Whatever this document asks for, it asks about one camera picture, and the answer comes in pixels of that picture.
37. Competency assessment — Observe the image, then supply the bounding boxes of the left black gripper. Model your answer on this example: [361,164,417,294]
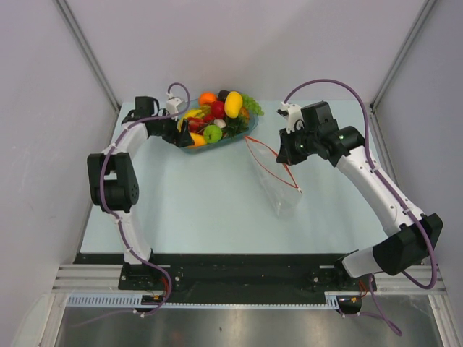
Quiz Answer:
[151,109,195,148]

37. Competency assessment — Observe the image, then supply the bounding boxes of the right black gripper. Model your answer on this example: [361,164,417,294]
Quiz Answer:
[277,124,319,166]

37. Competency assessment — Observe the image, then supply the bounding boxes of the orange yellow toy mango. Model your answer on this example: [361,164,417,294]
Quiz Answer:
[187,132,208,148]

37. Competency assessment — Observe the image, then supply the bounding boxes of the clear zip top bag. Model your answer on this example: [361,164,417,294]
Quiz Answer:
[245,136,303,219]

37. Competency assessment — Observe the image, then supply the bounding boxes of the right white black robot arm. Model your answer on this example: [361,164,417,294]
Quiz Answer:
[276,101,443,290]

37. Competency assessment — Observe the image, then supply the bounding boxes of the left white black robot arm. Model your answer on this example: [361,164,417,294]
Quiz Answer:
[87,93,194,289]

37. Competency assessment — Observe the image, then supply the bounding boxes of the yellow toy bananas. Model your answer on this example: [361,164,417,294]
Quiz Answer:
[177,108,205,130]

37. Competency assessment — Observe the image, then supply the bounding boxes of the green toy apple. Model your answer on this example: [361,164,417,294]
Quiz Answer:
[203,124,223,144]

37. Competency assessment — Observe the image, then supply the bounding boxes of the teal plastic fruit tray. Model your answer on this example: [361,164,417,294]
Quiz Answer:
[173,100,258,153]

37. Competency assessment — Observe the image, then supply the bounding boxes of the white toy mushroom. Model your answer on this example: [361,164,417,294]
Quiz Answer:
[213,119,226,129]

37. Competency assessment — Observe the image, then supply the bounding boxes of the red toy apple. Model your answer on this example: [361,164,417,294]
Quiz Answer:
[211,100,226,119]

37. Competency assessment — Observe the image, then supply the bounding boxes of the toy orange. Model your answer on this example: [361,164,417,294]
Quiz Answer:
[198,91,217,106]

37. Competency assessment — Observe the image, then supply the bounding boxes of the green toy leafy vegetable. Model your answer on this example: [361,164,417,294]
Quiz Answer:
[224,116,250,138]

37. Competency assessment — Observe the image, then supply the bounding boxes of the dark purple toy fruit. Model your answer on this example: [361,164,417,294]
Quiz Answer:
[217,90,230,103]

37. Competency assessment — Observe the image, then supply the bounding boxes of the green toy grapes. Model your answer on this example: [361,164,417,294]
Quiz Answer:
[241,93,264,116]

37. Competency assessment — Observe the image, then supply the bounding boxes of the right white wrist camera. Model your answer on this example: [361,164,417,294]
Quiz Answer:
[277,103,305,134]

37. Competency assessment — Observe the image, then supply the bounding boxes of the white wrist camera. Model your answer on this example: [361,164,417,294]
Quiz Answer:
[277,103,305,134]
[165,93,187,115]

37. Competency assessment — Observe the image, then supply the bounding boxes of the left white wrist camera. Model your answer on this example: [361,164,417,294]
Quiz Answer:
[165,93,187,115]

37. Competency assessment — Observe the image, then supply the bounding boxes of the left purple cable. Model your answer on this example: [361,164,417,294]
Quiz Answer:
[68,82,191,328]

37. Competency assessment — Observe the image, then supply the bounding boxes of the purple cable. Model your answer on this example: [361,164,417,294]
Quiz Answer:
[68,82,191,328]
[284,78,439,337]

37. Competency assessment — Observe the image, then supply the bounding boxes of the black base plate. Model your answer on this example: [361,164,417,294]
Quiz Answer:
[74,253,368,306]

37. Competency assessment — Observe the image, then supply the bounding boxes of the white slotted cable duct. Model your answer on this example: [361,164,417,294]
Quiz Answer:
[65,291,362,309]

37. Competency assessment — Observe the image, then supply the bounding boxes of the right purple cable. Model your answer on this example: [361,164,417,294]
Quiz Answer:
[284,78,439,337]

